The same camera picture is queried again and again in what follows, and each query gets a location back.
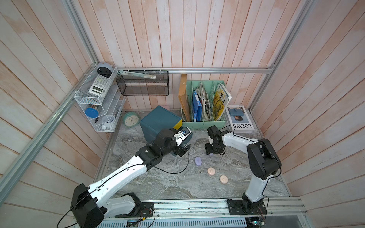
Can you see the teal drawer cabinet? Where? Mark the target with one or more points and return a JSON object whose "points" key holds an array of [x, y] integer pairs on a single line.
{"points": [[157, 120]]}

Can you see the white wire shelf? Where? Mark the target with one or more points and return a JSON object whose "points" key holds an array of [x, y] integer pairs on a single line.
{"points": [[111, 104]]}

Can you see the green alarm clock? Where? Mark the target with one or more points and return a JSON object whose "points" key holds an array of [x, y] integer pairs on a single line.
{"points": [[131, 119]]}

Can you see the round grey speaker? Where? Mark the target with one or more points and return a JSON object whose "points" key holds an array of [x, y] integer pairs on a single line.
{"points": [[104, 69]]}

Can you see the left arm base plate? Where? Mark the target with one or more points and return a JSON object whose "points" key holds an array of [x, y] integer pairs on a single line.
{"points": [[142, 210]]}

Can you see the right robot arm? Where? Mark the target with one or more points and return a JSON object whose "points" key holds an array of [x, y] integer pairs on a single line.
{"points": [[263, 161]]}

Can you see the white calculator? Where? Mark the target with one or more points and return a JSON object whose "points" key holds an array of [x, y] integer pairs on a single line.
{"points": [[100, 86]]}

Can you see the brown envelope folder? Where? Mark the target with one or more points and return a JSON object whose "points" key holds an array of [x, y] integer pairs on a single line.
{"points": [[182, 95]]}

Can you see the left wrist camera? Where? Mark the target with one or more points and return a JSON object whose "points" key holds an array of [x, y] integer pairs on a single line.
{"points": [[183, 136]]}

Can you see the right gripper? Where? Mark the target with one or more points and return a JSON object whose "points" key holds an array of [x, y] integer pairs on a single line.
{"points": [[208, 149]]}

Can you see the blue binder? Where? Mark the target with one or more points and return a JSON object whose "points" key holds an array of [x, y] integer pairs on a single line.
{"points": [[197, 107]]}

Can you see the yellow magazine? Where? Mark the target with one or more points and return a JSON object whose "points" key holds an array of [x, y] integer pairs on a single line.
{"points": [[220, 100]]}

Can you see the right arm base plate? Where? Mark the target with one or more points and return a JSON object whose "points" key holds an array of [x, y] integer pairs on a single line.
{"points": [[245, 207]]}

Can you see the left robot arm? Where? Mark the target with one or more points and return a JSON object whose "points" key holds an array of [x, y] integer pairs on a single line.
{"points": [[91, 204]]}

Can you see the newspapers in organizer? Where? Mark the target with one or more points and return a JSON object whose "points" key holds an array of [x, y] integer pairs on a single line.
{"points": [[206, 106]]}

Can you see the white cup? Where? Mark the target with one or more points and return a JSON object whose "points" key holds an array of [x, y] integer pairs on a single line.
{"points": [[108, 122]]}

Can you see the green file organizer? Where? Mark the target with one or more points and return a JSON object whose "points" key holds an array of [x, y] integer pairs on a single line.
{"points": [[210, 87]]}

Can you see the ruler on basket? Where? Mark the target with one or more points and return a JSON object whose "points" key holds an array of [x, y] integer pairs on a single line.
{"points": [[135, 74]]}

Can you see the pink earphone case middle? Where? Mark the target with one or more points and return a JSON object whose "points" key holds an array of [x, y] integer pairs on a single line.
{"points": [[211, 171]]}

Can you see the pink earphone case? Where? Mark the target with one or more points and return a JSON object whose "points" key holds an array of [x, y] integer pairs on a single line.
{"points": [[211, 171], [223, 179]]}

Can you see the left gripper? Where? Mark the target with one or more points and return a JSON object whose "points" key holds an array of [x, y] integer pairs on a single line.
{"points": [[180, 150]]}

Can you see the LOEWE book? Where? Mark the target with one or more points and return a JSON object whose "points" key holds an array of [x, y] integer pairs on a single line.
{"points": [[238, 119]]}

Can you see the pink earphone case bottom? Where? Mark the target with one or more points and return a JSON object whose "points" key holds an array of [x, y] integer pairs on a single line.
{"points": [[223, 179]]}

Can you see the purple earphone case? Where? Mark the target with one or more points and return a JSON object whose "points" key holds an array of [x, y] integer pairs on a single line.
{"points": [[198, 161]]}

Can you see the yellow drawer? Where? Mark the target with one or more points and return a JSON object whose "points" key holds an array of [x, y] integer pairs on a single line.
{"points": [[179, 124]]}

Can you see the blue lid jar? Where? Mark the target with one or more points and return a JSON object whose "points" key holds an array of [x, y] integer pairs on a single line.
{"points": [[92, 111]]}

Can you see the black mesh basket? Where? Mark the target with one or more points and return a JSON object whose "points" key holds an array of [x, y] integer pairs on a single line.
{"points": [[135, 86]]}

